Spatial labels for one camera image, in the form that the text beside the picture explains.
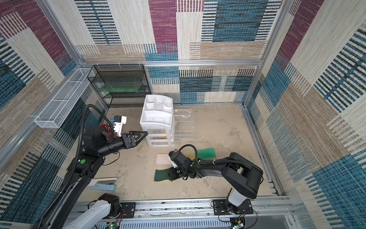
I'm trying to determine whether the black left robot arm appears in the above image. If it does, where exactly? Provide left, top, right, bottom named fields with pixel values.
left=32, top=126, right=148, bottom=229

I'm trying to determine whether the white wire mesh basket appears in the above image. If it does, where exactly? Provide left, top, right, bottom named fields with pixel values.
left=34, top=68, right=90, bottom=128

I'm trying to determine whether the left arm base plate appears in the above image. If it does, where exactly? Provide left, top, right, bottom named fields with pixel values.
left=104, top=202, right=136, bottom=221

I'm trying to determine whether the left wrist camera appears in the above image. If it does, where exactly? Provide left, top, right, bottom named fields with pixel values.
left=111, top=115, right=127, bottom=137

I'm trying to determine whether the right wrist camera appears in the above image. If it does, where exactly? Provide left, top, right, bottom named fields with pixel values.
left=168, top=151, right=179, bottom=168

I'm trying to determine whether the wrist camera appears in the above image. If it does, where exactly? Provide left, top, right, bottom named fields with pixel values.
left=168, top=151, right=179, bottom=168
left=111, top=115, right=127, bottom=137

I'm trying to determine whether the pink sponge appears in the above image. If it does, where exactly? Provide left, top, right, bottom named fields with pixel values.
left=155, top=154, right=172, bottom=166

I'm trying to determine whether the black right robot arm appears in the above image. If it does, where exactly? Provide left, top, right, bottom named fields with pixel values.
left=168, top=151, right=264, bottom=207

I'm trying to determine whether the yellow sponge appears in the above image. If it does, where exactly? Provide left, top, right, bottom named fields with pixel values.
left=184, top=153, right=195, bottom=160

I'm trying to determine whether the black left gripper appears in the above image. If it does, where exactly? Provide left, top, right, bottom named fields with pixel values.
left=97, top=132, right=148, bottom=158

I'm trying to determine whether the dark green scouring sponge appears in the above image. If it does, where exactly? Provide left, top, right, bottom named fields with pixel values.
left=154, top=169, right=173, bottom=182

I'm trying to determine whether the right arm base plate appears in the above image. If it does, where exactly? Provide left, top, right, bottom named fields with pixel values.
left=210, top=198, right=254, bottom=216

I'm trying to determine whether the black wire mesh shelf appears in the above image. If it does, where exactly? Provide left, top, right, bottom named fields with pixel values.
left=87, top=64, right=152, bottom=108

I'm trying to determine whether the red pen cup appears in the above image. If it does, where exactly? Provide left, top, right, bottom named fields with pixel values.
left=101, top=124, right=114, bottom=141

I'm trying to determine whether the white plastic drawer organizer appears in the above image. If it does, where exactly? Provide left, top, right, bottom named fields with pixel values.
left=140, top=94, right=174, bottom=148

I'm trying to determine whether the aluminium front rail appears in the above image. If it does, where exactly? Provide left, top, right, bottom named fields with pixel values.
left=65, top=196, right=298, bottom=229

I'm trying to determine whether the light blue stapler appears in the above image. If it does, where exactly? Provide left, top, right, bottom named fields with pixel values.
left=87, top=177, right=117, bottom=191

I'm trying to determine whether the green board on shelf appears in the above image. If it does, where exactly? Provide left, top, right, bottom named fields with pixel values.
left=98, top=83, right=143, bottom=93

